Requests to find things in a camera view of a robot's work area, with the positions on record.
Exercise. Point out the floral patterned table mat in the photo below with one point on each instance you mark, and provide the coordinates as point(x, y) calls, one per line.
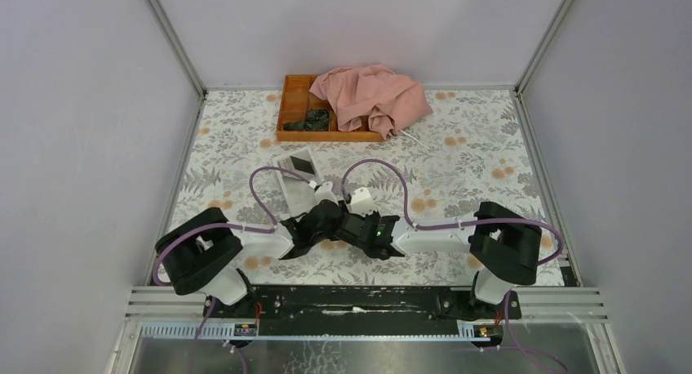
point(469, 150)

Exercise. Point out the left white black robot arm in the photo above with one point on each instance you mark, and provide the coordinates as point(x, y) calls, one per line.
point(196, 256)

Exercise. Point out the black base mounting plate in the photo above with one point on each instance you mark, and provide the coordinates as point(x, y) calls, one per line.
point(369, 309)

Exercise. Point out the white plastic card box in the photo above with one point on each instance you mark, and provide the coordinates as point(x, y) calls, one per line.
point(298, 194)

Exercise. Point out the white slotted cable duct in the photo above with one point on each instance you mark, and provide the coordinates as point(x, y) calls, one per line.
point(236, 331)

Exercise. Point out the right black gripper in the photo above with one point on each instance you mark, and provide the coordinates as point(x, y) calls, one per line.
point(375, 215)

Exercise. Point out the dark green crumpled item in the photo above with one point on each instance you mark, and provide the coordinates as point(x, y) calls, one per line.
point(314, 120)

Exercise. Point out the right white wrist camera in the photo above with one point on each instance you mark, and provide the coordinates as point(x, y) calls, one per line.
point(362, 203)

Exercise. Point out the wooden compartment tray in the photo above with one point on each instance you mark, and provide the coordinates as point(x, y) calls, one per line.
point(297, 101)

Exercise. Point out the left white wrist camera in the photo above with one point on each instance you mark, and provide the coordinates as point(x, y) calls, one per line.
point(323, 191)

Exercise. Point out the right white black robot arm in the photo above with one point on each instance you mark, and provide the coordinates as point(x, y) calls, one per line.
point(506, 245)

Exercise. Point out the pink cloth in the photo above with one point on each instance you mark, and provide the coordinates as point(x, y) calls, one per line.
point(387, 102)

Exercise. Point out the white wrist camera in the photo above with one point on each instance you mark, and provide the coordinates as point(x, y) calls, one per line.
point(323, 191)
point(362, 203)

